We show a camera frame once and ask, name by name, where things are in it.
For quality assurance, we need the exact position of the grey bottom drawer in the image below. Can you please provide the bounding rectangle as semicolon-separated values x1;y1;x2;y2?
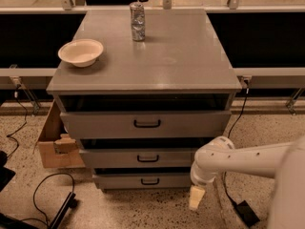
92;173;191;190

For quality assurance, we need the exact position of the grey drawer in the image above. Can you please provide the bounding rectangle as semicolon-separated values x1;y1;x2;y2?
92;173;191;190
60;111;231;139
79;148;197;168

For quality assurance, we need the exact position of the black left floor cable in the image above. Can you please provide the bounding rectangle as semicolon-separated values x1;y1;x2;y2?
5;83;29;160

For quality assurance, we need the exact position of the black object left edge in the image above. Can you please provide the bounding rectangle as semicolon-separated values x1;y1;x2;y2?
0;151;15;192

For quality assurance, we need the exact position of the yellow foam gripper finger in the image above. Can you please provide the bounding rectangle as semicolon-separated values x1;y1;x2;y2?
189;185;206;210

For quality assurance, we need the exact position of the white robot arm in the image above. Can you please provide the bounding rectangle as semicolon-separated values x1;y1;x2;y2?
189;136;305;229

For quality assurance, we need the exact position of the grey top drawer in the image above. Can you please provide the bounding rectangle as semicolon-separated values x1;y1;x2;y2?
60;111;231;139

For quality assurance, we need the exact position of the black left stand leg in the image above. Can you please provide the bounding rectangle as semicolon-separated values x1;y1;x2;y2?
48;192;78;229

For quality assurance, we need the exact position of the white bowl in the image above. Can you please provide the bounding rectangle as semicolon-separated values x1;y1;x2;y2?
58;39;104;68

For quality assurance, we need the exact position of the grey middle drawer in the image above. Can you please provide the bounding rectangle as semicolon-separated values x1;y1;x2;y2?
79;148;197;168

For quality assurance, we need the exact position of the black looped floor cable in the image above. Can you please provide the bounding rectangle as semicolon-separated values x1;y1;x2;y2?
18;172;76;227

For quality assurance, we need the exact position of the black power adapter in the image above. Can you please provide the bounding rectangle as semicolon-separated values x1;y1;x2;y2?
234;200;260;227

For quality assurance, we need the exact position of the black right floor cable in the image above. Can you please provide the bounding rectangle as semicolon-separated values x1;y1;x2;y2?
222;79;250;205

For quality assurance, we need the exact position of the grey drawer cabinet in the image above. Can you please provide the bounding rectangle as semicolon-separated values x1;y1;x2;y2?
48;9;241;175

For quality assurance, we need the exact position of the cardboard box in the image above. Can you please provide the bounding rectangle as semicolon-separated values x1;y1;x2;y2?
37;101;84;168

